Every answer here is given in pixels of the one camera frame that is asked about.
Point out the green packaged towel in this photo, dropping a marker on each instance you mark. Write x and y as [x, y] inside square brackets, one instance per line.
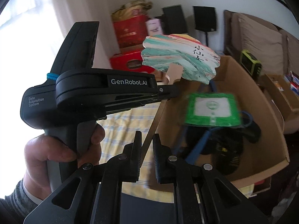
[212, 110]

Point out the black speaker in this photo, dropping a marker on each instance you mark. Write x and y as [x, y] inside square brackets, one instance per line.
[205, 20]
[174, 20]

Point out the painted paper hand fan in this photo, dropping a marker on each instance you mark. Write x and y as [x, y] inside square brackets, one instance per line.
[179, 56]

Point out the right black speaker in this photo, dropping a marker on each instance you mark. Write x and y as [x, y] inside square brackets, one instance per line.
[205, 20]

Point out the small cardboard tray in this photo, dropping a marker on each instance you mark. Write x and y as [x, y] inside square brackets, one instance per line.
[284, 98]

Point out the red gift bag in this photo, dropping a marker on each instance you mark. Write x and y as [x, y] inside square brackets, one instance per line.
[132, 31]

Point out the yellow checkered tablecloth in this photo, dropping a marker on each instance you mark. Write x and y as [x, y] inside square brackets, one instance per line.
[120, 130]

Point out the black round pouch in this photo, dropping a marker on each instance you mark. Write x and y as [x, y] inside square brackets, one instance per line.
[194, 135]

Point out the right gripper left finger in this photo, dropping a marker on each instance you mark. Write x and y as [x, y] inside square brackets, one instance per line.
[133, 153]

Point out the red collection gift box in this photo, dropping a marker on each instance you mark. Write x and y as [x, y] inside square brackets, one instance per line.
[132, 61]

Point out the white curtain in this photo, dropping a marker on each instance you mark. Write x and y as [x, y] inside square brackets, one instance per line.
[70, 11]

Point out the black yellow packaged item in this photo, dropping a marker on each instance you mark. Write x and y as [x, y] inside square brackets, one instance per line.
[228, 150]

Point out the brown sofa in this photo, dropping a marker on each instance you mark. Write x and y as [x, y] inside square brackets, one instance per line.
[233, 47]

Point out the snickers candy package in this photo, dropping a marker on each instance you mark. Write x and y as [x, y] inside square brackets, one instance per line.
[292, 80]

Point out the pink white small box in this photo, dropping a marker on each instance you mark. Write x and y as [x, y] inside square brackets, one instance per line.
[154, 27]

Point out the left black speaker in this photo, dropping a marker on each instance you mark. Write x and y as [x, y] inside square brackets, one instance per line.
[174, 20]

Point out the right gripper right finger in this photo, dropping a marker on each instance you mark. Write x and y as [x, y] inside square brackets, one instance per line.
[164, 169]

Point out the green yellow device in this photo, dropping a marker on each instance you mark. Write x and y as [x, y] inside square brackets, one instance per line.
[250, 63]

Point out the large cardboard box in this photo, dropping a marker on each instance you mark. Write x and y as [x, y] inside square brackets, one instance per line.
[265, 152]

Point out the brown paper bag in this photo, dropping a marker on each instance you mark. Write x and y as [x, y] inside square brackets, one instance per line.
[132, 9]

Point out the beige sofa cushion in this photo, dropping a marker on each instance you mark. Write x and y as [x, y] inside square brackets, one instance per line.
[264, 43]

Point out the person's left hand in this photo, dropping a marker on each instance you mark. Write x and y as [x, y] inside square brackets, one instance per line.
[43, 148]

